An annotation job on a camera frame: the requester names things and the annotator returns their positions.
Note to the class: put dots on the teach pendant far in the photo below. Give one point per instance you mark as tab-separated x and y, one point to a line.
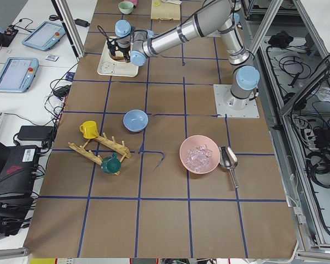
45	36

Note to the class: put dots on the green bowl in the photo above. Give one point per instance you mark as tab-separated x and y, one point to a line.
126	7

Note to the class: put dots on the teach pendant near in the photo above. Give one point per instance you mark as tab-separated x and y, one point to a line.
17	74

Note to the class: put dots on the cream round plate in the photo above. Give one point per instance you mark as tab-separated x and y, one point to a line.
118	53

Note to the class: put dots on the cream bear tray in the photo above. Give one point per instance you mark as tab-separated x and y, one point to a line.
109	67

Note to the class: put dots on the teach pendant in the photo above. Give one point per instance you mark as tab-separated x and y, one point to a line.
17	74
45	36

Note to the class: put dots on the aluminium frame post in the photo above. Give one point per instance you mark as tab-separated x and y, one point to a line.
63	12

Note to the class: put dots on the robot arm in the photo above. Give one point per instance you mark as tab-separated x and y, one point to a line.
137	45

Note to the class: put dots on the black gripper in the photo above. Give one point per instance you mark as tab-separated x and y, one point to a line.
124	50

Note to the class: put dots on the wooden cutting board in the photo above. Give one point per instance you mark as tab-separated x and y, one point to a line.
165	11

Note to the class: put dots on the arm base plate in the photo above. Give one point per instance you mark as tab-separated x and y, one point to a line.
229	106

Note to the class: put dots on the blue bowl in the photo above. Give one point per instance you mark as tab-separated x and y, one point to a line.
135	120

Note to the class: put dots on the black power adapter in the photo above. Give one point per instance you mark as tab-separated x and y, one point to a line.
82	23

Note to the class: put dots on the yellow mug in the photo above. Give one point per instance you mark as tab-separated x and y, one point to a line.
89	129

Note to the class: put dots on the metal scoop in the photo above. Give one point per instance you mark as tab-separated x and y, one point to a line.
229	161

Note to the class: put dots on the pink bowl with ice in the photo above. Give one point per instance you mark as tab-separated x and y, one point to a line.
199	154

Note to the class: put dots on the black laptop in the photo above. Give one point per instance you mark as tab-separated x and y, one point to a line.
17	167

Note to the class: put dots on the white plastic spoon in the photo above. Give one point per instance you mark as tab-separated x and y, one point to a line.
172	2

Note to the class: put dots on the dark green mug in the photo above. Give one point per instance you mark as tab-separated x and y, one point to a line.
111	164

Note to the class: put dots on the pink cloth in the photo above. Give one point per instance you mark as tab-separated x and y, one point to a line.
134	2

